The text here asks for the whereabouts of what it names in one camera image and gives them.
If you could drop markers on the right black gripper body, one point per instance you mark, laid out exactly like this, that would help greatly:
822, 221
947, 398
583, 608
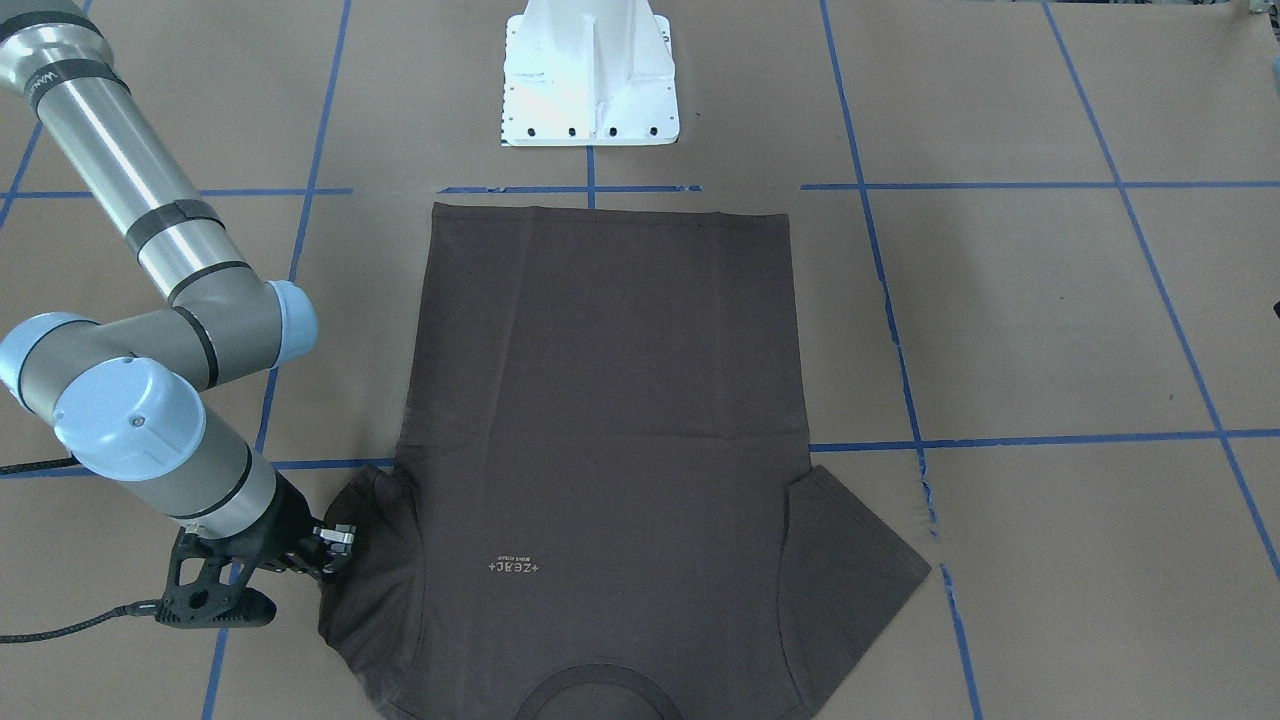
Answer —
283, 527

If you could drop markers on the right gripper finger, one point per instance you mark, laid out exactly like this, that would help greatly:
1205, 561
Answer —
337, 541

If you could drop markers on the dark brown t-shirt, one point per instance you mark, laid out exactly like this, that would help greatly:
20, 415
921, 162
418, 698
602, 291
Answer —
603, 503

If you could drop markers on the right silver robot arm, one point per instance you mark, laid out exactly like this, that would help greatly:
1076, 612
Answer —
124, 397

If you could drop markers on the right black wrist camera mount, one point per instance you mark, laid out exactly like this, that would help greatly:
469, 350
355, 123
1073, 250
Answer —
208, 585

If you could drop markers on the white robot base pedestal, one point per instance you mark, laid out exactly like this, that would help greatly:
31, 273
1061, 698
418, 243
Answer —
589, 73

